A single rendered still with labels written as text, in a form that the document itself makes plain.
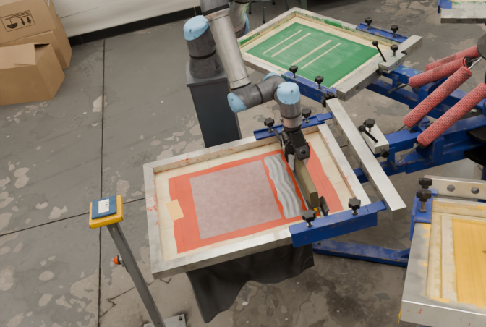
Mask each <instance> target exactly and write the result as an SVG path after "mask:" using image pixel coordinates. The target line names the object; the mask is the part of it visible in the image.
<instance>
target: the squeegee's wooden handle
mask: <svg viewBox="0 0 486 327"><path fill-rule="evenodd" d="M294 155H295V159H294V167H295V171H296V173H297V176H298V177H299V181H300V182H301V184H302V187H303V189H304V192H305V194H306V196H307V199H308V200H309V204H310V206H311V208H316V207H320V204H319V197H318V192H317V189H316V187H315V185H314V183H313V181H312V178H311V176H310V174H309V172H308V170H307V167H306V166H305V164H304V161H303V160H301V161H299V160H298V158H297V155H296V153H294Z"/></svg>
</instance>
